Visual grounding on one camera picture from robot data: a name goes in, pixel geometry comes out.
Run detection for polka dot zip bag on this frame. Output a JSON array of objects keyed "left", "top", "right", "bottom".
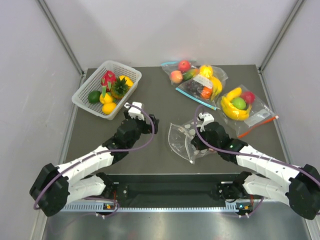
[{"left": 167, "top": 120, "right": 216, "bottom": 164}]

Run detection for orange pineapple with green leaves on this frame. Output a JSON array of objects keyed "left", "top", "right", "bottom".
[{"left": 110, "top": 77, "right": 130, "bottom": 100}]

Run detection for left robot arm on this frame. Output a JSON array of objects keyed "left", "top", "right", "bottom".
[{"left": 29, "top": 114, "right": 160, "bottom": 217}]

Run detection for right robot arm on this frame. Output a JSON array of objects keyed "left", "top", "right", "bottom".
[{"left": 191, "top": 122, "right": 320, "bottom": 220}]

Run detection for red slider zip bag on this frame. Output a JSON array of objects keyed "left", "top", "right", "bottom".
[{"left": 217, "top": 85, "right": 279, "bottom": 138}]

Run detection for blue zip bag with grapes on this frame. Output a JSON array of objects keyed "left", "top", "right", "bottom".
[{"left": 175, "top": 65, "right": 229, "bottom": 110}]

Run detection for green apple in bag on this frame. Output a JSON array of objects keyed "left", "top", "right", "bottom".
[{"left": 231, "top": 97, "right": 247, "bottom": 110}]

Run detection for yellow banana in grape bag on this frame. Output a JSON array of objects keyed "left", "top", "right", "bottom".
[{"left": 209, "top": 76, "right": 223, "bottom": 101}]

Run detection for zip bag with apple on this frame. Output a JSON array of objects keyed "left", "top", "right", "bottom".
[{"left": 160, "top": 60, "right": 200, "bottom": 87}]

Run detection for red fruit in bag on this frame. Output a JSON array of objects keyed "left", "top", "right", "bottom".
[{"left": 240, "top": 91, "right": 256, "bottom": 105}]

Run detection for yellow banana bunch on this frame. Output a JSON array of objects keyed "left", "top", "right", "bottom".
[{"left": 220, "top": 96, "right": 252, "bottom": 121}]

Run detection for yellow lemon in basket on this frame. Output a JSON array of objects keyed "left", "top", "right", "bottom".
[{"left": 99, "top": 93, "right": 113, "bottom": 105}]

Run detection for yellow mango in basket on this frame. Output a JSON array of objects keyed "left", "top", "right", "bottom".
[{"left": 118, "top": 75, "right": 134, "bottom": 88}]

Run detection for small orange pumpkin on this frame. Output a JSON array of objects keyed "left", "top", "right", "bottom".
[{"left": 200, "top": 86, "right": 213, "bottom": 100}]

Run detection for dark purple grapes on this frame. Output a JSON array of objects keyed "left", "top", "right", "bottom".
[{"left": 186, "top": 79, "right": 204, "bottom": 96}]

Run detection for pink peach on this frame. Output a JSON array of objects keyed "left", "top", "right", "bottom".
[{"left": 170, "top": 70, "right": 183, "bottom": 84}]

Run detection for green lime in basket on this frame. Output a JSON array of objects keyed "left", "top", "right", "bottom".
[{"left": 87, "top": 90, "right": 101, "bottom": 104}]

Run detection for red dragon fruit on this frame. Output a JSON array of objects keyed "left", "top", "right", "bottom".
[{"left": 100, "top": 70, "right": 117, "bottom": 95}]

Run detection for green red mango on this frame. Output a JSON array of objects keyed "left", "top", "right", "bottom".
[{"left": 182, "top": 68, "right": 199, "bottom": 81}]

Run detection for white perforated plastic basket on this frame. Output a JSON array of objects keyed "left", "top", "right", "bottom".
[{"left": 71, "top": 60, "right": 142, "bottom": 120}]

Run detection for orange yellow round fruit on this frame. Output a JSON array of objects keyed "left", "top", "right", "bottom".
[{"left": 199, "top": 65, "right": 214, "bottom": 79}]

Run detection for red apple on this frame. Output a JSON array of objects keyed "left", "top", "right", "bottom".
[{"left": 177, "top": 60, "right": 191, "bottom": 73}]

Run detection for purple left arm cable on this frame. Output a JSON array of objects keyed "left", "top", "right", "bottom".
[{"left": 33, "top": 103, "right": 156, "bottom": 211}]

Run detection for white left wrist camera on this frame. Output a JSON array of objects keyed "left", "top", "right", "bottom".
[{"left": 124, "top": 101, "right": 145, "bottom": 121}]

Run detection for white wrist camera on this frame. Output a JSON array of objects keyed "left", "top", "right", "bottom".
[
  {"left": 124, "top": 101, "right": 145, "bottom": 121},
  {"left": 197, "top": 112, "right": 215, "bottom": 132}
]

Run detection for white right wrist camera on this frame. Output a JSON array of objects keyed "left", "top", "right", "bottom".
[{"left": 197, "top": 112, "right": 215, "bottom": 132}]

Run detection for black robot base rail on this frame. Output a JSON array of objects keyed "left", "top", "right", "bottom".
[{"left": 90, "top": 173, "right": 258, "bottom": 208}]

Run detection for grey slotted cable duct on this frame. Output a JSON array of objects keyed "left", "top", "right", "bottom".
[{"left": 59, "top": 201, "right": 241, "bottom": 213}]

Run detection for aluminium frame post left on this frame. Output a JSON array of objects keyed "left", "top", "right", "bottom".
[{"left": 36, "top": 0, "right": 85, "bottom": 76}]

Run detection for aluminium frame post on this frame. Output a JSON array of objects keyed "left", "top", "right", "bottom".
[
  {"left": 257, "top": 0, "right": 306, "bottom": 75},
  {"left": 36, "top": 0, "right": 85, "bottom": 76}
]

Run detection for aluminium frame post right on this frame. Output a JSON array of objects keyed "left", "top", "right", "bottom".
[{"left": 257, "top": 0, "right": 306, "bottom": 75}]

